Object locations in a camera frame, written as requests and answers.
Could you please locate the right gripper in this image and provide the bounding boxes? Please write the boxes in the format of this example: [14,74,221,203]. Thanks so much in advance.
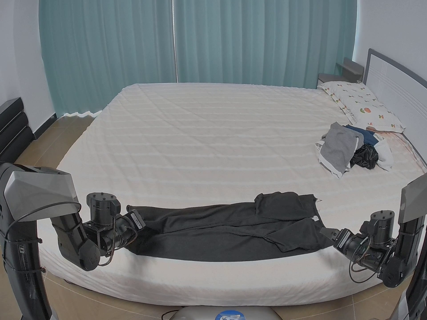
[332,229,359,257]

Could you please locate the grey bedside table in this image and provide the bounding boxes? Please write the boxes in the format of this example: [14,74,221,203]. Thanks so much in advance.
[318,58,364,87]

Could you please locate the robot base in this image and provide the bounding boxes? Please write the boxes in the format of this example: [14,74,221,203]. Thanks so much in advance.
[163,307,278,320]

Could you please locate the pile of clothes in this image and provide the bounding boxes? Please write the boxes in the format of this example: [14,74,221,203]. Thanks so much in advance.
[314,121,395,179]

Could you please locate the blue-green curtain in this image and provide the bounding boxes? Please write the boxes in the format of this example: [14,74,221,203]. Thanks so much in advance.
[173,0,357,89]
[39,0,177,118]

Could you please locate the white printed pillow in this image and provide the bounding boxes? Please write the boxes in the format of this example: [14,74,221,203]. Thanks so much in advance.
[317,80,406,133]

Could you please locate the black trousers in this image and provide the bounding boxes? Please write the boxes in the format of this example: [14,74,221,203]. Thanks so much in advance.
[127,192,335,262]

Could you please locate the bed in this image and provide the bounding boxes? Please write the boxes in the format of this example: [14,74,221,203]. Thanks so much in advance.
[35,48,427,307]

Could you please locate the black chest of drawers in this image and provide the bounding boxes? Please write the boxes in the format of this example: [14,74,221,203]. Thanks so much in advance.
[0,98,35,162]

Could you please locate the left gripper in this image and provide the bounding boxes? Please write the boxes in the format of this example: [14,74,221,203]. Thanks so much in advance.
[115,206,147,248]

